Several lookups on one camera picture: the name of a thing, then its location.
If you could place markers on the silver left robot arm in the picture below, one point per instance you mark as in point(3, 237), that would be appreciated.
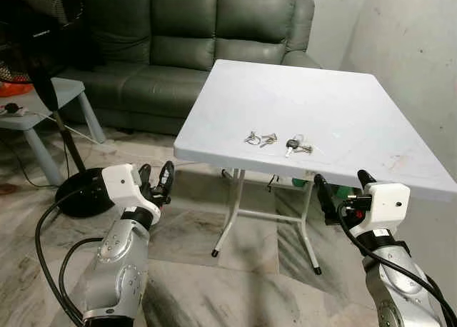
point(118, 263)

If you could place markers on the black standing fan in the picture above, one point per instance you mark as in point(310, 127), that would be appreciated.
point(86, 195)

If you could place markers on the white folding table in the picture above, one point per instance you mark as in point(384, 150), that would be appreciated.
point(321, 106)

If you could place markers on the silver key bunch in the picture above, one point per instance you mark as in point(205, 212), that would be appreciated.
point(251, 138)

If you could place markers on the small grey side table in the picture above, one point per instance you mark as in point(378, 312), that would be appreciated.
point(43, 102)

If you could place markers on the dark green leather sofa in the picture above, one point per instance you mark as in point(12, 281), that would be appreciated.
point(178, 48)

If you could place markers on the white power adapter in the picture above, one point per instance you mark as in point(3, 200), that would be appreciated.
point(13, 111)

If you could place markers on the orange object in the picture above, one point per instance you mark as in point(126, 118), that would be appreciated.
point(11, 89)

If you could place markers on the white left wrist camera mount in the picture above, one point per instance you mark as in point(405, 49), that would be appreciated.
point(123, 184)

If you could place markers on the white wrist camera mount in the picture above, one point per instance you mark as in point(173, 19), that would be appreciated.
point(123, 184)
point(385, 202)

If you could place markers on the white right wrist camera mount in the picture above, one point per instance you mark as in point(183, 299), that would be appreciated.
point(385, 202)

